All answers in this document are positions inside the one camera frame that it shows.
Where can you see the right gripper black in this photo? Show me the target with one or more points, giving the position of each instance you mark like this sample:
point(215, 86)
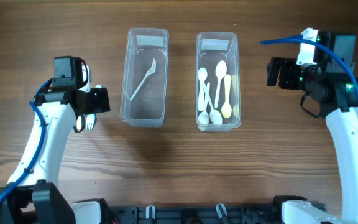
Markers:
point(288, 65)

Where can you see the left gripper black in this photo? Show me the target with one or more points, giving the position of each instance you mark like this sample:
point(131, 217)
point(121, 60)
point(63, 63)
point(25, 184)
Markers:
point(100, 101)

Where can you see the white fork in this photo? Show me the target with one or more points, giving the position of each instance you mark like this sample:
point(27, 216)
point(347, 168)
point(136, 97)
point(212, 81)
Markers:
point(90, 122)
point(149, 72)

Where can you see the yellow plastic fork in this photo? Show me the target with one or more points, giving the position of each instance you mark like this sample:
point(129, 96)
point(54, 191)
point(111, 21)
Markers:
point(80, 124)

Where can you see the white spoon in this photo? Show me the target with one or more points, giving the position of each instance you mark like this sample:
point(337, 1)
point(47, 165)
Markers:
point(220, 72)
point(202, 75)
point(203, 117)
point(214, 114)

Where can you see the yellow plastic spoon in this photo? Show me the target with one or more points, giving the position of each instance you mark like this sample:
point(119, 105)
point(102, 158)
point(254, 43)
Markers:
point(226, 108)

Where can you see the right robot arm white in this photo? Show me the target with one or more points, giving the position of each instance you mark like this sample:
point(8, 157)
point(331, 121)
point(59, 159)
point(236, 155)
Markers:
point(337, 94)

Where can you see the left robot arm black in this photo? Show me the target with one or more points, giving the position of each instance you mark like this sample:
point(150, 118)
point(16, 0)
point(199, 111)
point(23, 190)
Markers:
point(31, 194)

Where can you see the clear container, left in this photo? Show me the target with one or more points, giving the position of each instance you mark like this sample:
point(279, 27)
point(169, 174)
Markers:
point(144, 85)

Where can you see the clear container, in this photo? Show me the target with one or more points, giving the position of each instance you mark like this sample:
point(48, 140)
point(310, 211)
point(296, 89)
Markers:
point(212, 47)
point(144, 85)

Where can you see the clear container, right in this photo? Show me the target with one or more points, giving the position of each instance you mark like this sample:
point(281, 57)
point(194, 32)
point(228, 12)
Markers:
point(212, 47)

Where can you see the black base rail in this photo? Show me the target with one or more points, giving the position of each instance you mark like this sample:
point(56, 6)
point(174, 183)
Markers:
point(244, 214)

